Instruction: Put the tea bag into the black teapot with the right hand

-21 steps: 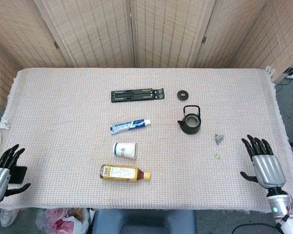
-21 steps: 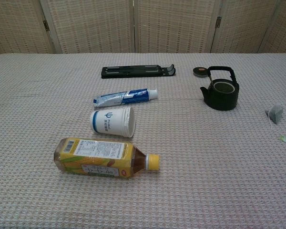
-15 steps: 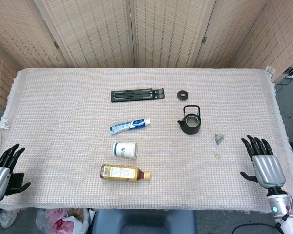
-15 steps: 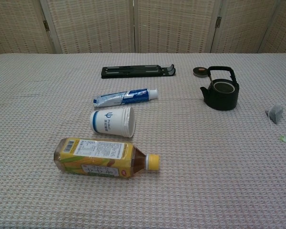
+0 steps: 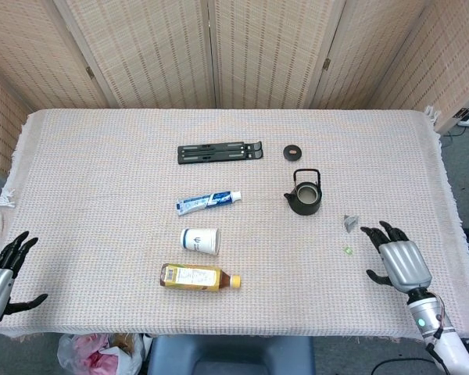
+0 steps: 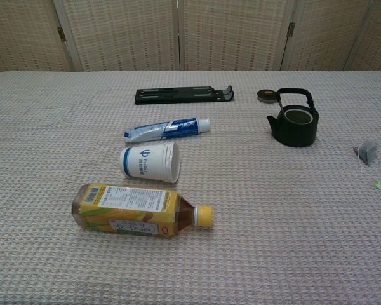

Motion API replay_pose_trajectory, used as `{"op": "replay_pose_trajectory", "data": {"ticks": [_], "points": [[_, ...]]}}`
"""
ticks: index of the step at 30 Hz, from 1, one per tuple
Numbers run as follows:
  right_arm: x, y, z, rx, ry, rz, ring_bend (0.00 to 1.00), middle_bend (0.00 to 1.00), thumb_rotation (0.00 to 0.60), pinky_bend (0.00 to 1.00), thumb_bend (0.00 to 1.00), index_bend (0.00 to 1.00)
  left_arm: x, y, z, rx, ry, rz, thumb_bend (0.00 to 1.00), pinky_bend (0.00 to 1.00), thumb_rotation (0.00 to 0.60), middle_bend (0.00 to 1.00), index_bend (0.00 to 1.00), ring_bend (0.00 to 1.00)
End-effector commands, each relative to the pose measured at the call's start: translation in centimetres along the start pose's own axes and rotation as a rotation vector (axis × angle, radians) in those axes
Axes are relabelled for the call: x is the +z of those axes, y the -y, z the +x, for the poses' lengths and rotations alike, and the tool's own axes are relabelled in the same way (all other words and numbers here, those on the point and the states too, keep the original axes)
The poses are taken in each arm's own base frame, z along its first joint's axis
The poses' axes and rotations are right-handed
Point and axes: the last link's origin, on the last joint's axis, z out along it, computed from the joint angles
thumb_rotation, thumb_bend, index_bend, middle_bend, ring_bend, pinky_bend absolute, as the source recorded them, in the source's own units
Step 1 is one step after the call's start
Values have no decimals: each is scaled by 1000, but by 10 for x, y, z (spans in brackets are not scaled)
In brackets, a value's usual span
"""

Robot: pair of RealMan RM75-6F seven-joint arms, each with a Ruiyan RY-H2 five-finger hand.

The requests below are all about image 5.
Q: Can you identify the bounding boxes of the black folding laptop stand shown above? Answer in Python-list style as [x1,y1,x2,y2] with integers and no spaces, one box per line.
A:
[177,139,266,166]

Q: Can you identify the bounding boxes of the beige woven tablecloth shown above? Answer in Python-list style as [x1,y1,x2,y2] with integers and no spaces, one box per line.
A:
[0,108,469,345]

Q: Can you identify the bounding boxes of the right arm wrist cable bundle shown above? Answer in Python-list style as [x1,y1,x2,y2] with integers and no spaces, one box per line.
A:
[424,292,453,352]

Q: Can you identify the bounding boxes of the black floor cable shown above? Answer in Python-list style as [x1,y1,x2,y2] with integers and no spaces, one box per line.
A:
[440,125,465,148]

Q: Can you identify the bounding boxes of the blue chair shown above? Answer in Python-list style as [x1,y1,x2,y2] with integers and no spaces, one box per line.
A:
[146,334,317,375]

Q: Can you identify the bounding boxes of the white paper cup blue logo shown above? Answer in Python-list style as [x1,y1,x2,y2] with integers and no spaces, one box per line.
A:
[180,227,222,256]

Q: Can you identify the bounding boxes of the blue white toothpaste tube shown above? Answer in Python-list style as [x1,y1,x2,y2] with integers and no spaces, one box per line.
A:
[175,190,243,216]

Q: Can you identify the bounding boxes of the tea bottle yellow cap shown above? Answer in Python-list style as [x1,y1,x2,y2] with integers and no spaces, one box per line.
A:
[159,262,242,292]

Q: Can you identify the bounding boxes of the black round lid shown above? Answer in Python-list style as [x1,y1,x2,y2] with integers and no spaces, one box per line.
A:
[283,144,303,162]

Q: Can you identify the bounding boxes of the woven folding screen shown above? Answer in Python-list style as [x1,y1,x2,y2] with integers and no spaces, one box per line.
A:
[0,0,469,177]

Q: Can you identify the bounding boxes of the black teapot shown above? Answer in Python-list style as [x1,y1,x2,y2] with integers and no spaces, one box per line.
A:
[283,168,322,216]

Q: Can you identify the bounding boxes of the tea bag with string tag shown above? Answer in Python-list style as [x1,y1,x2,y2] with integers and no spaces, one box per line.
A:
[342,213,360,255]

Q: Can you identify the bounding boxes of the white plastic bag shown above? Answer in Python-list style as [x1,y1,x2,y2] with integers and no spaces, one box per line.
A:
[57,333,145,375]

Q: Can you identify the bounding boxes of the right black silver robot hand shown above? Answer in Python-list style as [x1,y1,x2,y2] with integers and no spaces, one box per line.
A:
[360,220,433,294]

